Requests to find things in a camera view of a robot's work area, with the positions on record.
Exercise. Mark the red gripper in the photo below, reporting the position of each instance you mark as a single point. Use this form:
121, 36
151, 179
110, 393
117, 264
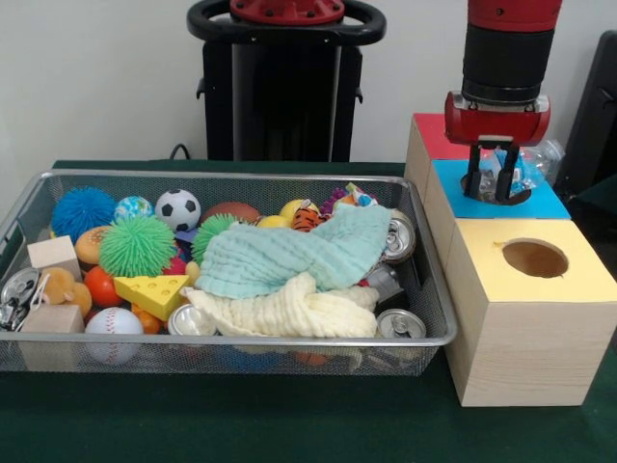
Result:
496, 125

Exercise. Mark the clear plastic bottle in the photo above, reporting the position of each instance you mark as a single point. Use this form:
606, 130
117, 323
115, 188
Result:
540, 161

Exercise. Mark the mint green cloth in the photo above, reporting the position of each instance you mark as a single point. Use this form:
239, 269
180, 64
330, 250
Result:
289, 255

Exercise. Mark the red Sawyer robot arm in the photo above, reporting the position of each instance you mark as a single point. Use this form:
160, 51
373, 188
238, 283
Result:
506, 58

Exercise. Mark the wooden box with three holes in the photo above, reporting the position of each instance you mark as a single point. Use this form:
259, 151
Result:
530, 347

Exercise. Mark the crushed drink can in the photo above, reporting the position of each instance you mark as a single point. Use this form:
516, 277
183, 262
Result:
400, 238

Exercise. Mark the black chair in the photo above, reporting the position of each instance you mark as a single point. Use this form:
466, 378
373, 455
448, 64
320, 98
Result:
593, 120

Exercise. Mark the dark green tablecloth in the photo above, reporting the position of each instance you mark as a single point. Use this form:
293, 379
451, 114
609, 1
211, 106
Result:
289, 424
602, 202

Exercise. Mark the silver drink can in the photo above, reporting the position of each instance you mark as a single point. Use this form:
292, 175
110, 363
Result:
190, 319
400, 322

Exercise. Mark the tiger plush toy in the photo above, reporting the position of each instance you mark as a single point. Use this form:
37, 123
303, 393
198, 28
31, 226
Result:
308, 219

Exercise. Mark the cream cloth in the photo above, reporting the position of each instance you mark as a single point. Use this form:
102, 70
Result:
299, 308

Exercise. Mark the soccer ball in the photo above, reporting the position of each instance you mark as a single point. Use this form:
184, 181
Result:
177, 209

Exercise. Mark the yellow cheese wedge toy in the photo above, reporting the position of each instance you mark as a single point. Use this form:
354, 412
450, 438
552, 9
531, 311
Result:
152, 291

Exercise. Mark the green spiky ball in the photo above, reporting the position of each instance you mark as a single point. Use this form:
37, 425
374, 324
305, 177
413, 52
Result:
137, 246

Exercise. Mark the blue spiky ball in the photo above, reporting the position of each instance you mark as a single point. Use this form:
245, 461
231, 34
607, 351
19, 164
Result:
82, 212

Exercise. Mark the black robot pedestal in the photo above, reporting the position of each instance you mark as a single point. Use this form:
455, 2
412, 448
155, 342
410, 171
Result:
289, 96

